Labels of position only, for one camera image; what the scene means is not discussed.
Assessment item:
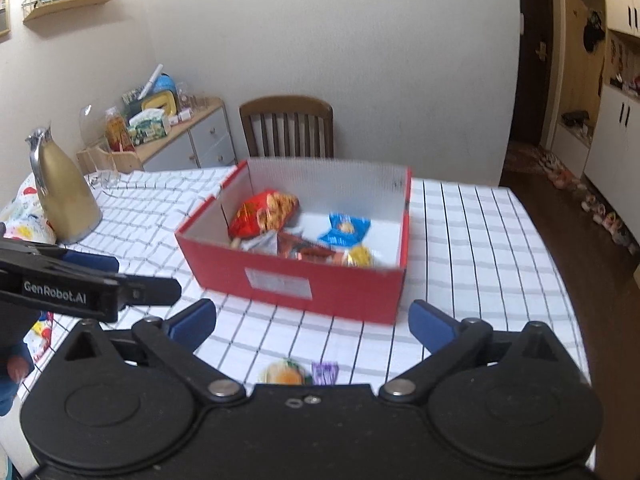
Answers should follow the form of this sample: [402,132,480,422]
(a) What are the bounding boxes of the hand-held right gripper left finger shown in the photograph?
[60,298,247,402]

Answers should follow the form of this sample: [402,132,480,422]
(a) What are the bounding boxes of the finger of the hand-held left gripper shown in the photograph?
[0,235,120,275]
[117,277,183,307]

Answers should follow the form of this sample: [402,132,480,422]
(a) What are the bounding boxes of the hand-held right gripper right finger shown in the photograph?
[379,299,577,402]

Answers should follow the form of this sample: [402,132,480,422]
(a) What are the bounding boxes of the yellow snack packet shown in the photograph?
[345,245,376,267]

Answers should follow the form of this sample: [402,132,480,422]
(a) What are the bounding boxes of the red cardboard box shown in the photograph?
[174,157,414,325]

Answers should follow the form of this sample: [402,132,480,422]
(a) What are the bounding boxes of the blue white snack packet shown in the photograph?
[317,212,372,248]

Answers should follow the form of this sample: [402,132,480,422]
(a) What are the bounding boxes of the red snack bag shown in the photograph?
[228,189,301,240]

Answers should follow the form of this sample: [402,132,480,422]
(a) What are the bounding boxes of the dark red snack packet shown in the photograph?
[276,231,348,267]

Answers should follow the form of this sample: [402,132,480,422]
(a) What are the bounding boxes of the person's left hand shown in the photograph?
[6,354,32,382]

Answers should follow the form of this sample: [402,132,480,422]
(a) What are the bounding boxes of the checkered white tablecloth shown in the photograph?
[0,165,597,480]

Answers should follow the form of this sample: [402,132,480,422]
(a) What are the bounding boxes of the gold thermos jug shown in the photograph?
[26,120,104,244]

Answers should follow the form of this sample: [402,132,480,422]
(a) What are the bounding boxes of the colourful printed plastic bag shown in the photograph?
[0,184,57,361]

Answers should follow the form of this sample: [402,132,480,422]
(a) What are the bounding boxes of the tall clear glass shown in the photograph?
[92,139,121,189]

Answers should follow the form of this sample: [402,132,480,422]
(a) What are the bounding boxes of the orange green snack packet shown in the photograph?
[258,358,307,386]

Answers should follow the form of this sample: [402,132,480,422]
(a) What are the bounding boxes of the grey snack packet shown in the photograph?
[239,232,279,256]

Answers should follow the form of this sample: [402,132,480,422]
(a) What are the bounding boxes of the wooden rack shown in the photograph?
[76,141,146,175]

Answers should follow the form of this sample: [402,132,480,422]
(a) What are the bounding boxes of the purple snack packet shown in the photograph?
[310,361,340,386]

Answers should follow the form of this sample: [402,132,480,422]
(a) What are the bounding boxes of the orange drink bottle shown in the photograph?
[103,106,136,153]

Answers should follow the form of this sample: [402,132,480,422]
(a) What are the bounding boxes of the green tissue box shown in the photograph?
[127,109,171,145]

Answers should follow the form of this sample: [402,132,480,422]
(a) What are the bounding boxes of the white side cabinet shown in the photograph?
[76,97,239,175]

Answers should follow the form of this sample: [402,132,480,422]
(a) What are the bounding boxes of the yellow black container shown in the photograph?
[140,87,180,117]

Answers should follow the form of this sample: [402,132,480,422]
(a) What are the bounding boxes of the white tube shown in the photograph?
[137,63,165,101]

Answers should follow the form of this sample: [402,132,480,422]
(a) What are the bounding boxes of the row of shoes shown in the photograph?
[537,147,640,256]

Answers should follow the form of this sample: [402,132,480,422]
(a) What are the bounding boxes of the brown wooden chair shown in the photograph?
[238,94,335,160]

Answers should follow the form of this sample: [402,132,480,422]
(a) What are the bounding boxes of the white shoe bench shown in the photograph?
[552,110,593,178]

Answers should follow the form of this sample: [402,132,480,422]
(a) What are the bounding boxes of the white wooden cabinet unit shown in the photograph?
[550,0,640,196]

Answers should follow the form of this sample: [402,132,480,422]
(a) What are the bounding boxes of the black hanging bag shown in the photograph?
[583,9,607,54]

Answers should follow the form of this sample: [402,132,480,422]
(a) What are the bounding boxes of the wooden wall shelf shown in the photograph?
[21,0,125,24]

